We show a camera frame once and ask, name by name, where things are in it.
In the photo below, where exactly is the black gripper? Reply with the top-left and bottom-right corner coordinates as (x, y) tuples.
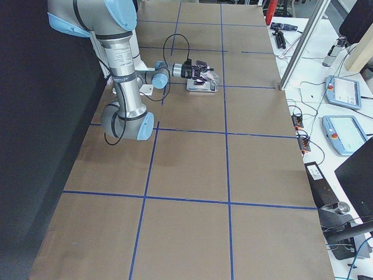
(181, 64), (214, 85)

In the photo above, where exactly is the clear glass sauce bottle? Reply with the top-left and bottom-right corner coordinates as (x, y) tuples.
(200, 69), (220, 86)

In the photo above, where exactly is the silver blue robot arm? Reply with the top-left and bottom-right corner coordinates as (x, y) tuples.
(48, 1), (220, 141)

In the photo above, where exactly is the silver digital kitchen scale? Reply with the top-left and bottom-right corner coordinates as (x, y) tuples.
(186, 79), (218, 93)

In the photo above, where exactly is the black folded tripod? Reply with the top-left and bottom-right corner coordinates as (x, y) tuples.
(273, 27), (286, 49)

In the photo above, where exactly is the blue folded umbrella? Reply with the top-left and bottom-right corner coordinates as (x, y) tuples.
(270, 22), (298, 32)

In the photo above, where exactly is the red cylinder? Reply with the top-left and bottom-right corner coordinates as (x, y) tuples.
(265, 0), (278, 26)

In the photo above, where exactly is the far orange black connector block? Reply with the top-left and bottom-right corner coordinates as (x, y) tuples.
(291, 114), (304, 130)

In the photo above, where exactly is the orange black connector block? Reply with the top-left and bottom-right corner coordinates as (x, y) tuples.
(297, 135), (311, 154)
(291, 114), (304, 130)

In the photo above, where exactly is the near orange black connector block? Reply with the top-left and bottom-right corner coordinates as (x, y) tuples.
(297, 135), (311, 154)

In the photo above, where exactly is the far blue teach pendant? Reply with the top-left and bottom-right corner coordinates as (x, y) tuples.
(326, 75), (362, 110)

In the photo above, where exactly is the blue teach pendant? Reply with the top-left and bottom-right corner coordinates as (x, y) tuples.
(322, 115), (368, 156)
(326, 75), (362, 110)

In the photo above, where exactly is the grey water bottle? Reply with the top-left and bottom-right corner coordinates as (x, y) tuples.
(322, 36), (347, 67)

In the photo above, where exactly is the near blue teach pendant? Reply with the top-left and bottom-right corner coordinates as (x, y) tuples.
(322, 115), (368, 156)

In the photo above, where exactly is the black box with white label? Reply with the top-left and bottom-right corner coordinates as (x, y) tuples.
(304, 162), (350, 217)

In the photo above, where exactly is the black monitor with stand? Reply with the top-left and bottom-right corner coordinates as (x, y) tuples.
(318, 139), (372, 260)

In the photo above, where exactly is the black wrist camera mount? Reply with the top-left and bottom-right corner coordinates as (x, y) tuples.
(184, 58), (208, 70)

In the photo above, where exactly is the white pedestal column with base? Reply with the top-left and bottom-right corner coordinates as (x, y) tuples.
(90, 30), (154, 96)

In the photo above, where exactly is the aluminium frame post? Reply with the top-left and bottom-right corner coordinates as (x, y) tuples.
(279, 0), (330, 91)

